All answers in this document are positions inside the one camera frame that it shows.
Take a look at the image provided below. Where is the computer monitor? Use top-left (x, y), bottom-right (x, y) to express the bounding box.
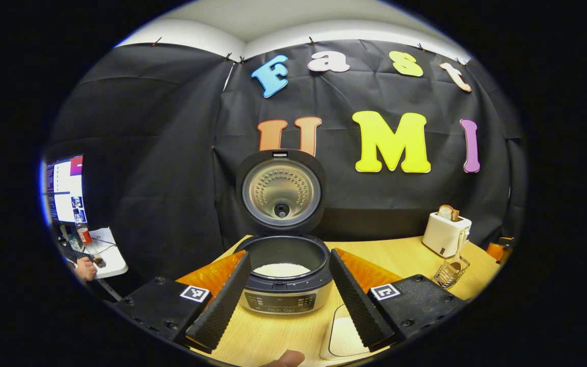
top-left (44, 155), bottom-right (88, 225)

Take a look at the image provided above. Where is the wooden spoon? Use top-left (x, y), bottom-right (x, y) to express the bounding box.
top-left (449, 229), bottom-right (470, 271)

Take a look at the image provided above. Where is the white desk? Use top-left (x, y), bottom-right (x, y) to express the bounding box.
top-left (59, 227), bottom-right (128, 279)

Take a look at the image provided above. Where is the clear tray of rice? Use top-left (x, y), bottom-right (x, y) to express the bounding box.
top-left (321, 304), bottom-right (391, 360)

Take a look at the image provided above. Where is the black backdrop cloth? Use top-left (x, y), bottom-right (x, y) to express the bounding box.
top-left (44, 40), bottom-right (527, 286)

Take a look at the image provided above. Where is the white toaster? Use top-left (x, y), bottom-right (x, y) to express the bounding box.
top-left (422, 212), bottom-right (472, 258)

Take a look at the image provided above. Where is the grey silver rice cooker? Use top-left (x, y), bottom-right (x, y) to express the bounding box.
top-left (235, 149), bottom-right (334, 315)

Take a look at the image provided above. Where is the clear wire chopstick holder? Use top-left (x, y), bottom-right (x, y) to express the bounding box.
top-left (434, 255), bottom-right (470, 289)

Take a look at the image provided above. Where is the white rice pile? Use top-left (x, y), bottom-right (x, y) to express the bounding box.
top-left (253, 263), bottom-right (312, 278)

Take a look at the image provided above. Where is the black keyboard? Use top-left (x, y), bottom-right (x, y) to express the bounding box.
top-left (62, 245), bottom-right (90, 263)

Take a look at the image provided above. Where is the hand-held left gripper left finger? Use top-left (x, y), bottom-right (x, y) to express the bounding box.
top-left (113, 251), bottom-right (252, 355)

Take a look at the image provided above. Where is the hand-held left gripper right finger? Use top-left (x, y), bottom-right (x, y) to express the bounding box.
top-left (328, 248), bottom-right (470, 352)

